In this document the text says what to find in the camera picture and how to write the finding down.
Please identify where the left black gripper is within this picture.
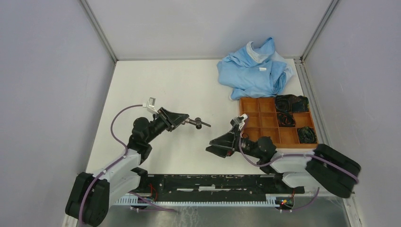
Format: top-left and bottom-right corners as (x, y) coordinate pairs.
(145, 106), (189, 143)

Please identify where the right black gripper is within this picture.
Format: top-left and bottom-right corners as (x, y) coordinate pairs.
(205, 123), (261, 159)

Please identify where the dark metal faucet tee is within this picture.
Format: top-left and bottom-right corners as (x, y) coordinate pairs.
(194, 117), (211, 130)

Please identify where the small grey faucet fitting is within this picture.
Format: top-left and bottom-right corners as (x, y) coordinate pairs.
(183, 118), (197, 125)

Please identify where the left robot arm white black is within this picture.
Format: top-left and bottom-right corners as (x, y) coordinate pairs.
(65, 107), (190, 227)

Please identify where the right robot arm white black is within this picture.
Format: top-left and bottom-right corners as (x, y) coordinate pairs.
(206, 126), (361, 198)

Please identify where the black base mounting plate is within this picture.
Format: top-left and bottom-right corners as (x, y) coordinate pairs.
(133, 174), (305, 202)

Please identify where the orange compartment tray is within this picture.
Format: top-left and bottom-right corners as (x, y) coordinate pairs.
(239, 95), (319, 148)

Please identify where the blue crumpled cloth garment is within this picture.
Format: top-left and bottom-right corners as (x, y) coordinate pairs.
(217, 37), (295, 100)

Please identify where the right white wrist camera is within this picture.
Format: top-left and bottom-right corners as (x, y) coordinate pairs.
(230, 113), (248, 131)

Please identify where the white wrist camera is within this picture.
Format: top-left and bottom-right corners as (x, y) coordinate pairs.
(142, 97), (158, 114)
(230, 113), (248, 131)

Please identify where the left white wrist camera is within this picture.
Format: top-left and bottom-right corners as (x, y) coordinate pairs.
(142, 97), (158, 114)

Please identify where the black cable bundle middle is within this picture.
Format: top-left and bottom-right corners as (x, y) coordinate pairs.
(276, 112), (296, 128)

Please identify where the white slotted cable duct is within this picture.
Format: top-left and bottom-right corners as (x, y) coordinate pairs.
(114, 194), (292, 208)

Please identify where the black cable bundle top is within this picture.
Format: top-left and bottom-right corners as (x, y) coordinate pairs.
(274, 94), (310, 114)

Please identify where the black green cable bundle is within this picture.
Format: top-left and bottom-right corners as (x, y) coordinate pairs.
(296, 126), (318, 145)

